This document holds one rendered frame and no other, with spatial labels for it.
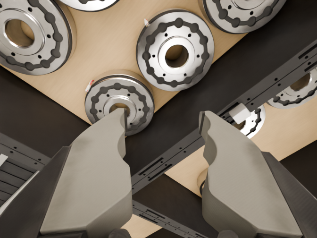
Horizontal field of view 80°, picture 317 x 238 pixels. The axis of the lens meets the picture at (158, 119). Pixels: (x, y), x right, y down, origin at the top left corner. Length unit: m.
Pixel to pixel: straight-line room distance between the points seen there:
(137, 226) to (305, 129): 0.48
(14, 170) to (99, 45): 0.31
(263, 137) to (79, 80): 0.36
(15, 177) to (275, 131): 0.53
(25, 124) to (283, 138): 0.45
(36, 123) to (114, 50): 0.14
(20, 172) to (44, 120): 0.20
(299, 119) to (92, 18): 0.40
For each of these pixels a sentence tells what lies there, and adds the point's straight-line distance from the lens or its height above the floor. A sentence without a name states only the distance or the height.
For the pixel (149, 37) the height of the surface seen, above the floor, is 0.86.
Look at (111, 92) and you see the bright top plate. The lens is 0.28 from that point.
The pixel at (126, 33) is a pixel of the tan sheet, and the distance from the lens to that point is 0.28.
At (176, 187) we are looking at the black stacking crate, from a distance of 0.45.
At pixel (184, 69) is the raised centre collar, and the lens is 0.26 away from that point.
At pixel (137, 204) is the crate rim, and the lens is 0.33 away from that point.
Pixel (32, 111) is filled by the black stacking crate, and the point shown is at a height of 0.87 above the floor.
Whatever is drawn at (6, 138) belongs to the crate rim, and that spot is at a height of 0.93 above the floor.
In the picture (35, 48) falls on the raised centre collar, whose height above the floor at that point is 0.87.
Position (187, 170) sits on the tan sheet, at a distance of 0.44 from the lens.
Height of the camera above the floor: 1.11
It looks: 56 degrees down
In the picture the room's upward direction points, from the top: 170 degrees clockwise
